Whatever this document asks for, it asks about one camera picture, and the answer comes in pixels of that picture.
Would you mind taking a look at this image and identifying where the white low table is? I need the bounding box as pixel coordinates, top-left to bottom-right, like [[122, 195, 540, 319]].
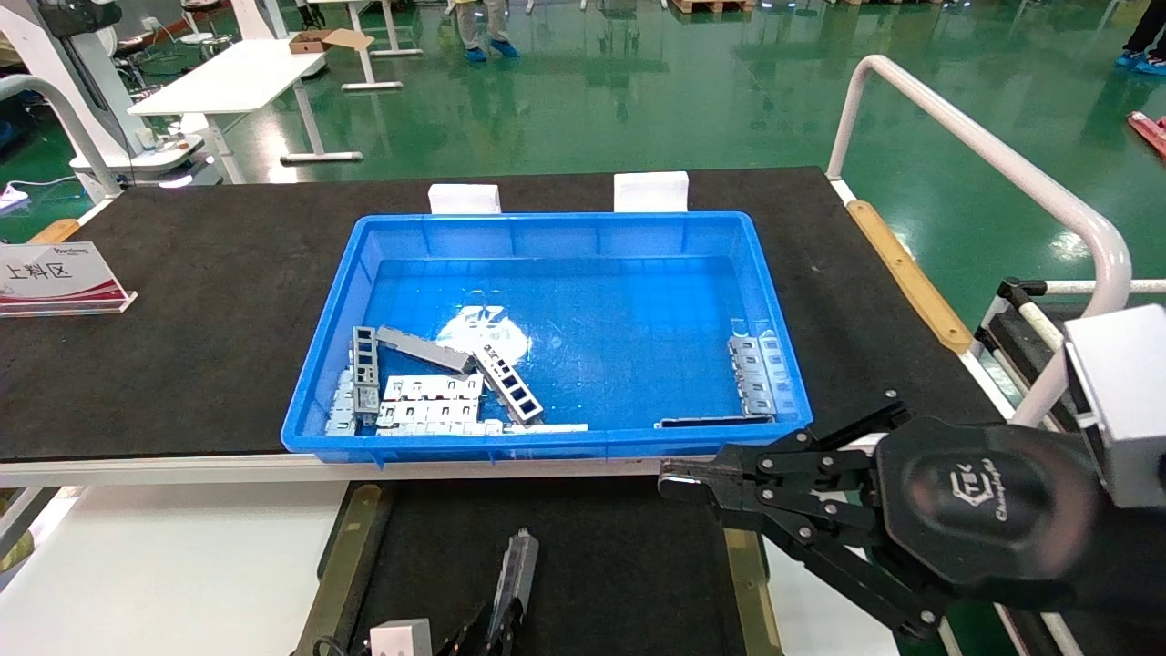
[[0, 474, 898, 656]]

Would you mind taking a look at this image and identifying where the white desk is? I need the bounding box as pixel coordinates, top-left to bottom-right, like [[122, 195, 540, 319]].
[[128, 38, 365, 185]]

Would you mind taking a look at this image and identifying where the acrylic sign with Chinese text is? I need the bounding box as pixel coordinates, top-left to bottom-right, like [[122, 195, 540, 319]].
[[0, 241, 138, 318]]

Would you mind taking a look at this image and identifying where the long wooden edge strip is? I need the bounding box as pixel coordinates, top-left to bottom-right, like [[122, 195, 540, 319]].
[[846, 200, 975, 355]]

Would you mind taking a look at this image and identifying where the red object on floor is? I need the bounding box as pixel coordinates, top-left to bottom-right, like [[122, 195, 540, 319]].
[[1127, 110, 1166, 162]]

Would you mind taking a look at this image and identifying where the white tube handrail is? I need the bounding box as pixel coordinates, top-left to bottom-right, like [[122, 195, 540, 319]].
[[826, 55, 1133, 429]]

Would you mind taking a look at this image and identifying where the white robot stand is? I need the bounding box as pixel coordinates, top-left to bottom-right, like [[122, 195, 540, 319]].
[[0, 0, 209, 183]]

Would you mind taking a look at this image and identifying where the small open cardboard box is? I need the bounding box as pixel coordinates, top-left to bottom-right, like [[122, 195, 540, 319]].
[[289, 28, 375, 55]]

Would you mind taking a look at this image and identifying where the black container with brass edges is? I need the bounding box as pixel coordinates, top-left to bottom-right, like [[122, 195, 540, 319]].
[[291, 478, 771, 656]]

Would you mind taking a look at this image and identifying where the white foam block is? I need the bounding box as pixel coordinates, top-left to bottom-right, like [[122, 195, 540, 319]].
[[428, 183, 503, 216], [613, 171, 690, 213]]

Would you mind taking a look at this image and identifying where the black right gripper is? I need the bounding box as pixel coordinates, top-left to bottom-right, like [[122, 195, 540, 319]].
[[660, 391, 1166, 640]]

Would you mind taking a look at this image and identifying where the grey tube handrail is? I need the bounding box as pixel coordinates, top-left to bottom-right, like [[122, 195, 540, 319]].
[[0, 75, 124, 201]]

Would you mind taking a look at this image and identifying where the person in light trousers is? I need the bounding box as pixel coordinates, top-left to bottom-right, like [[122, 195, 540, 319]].
[[454, 0, 521, 63]]

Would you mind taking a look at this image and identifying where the metal bracket with square holes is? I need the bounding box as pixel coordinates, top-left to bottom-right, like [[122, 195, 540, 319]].
[[473, 343, 546, 427], [377, 420, 589, 436], [382, 374, 485, 403], [487, 528, 540, 656], [325, 368, 359, 436], [375, 325, 476, 375], [377, 401, 481, 425], [654, 415, 777, 430], [727, 333, 786, 417], [352, 325, 381, 425]]

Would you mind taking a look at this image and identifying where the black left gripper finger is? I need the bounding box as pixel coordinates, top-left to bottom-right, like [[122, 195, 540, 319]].
[[439, 609, 500, 656]]

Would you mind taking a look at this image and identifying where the black cart with white tubes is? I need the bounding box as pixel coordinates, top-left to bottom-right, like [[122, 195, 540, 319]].
[[973, 276, 1166, 656]]

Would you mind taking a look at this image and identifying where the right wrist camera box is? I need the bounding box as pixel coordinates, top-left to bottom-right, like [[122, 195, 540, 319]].
[[1063, 304, 1166, 509]]

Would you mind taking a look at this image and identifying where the white table frame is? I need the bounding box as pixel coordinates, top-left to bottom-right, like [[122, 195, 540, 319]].
[[305, 0, 424, 93]]

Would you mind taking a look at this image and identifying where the blue plastic bin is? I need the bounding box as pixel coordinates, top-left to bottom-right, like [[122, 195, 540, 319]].
[[280, 211, 813, 467]]

